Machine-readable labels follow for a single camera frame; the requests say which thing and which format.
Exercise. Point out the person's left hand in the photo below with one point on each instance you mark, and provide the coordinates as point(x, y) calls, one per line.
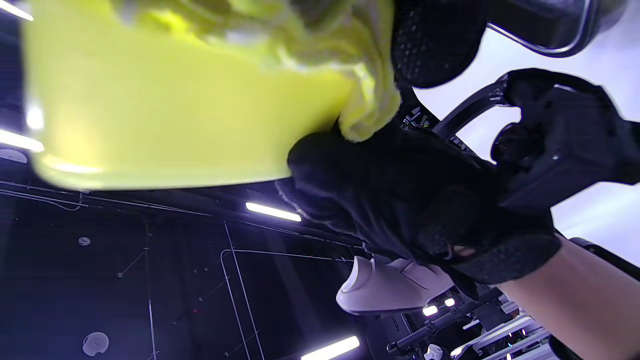
point(400, 200)

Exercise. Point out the person's right hand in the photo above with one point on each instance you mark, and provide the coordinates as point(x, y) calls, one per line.
point(435, 40)

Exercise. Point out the white yellow dish cloth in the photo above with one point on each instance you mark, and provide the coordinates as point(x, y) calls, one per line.
point(370, 100)

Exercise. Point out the yellow plastic food container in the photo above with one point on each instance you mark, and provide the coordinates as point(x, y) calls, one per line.
point(175, 125)

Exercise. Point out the person's left forearm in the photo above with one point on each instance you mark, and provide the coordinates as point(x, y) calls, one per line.
point(590, 310)

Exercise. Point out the white headset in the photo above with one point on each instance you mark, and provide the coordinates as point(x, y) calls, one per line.
point(385, 290)

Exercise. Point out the ceiling light strip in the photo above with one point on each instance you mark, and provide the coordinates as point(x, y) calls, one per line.
point(12, 9)
point(272, 211)
point(20, 141)
point(330, 349)

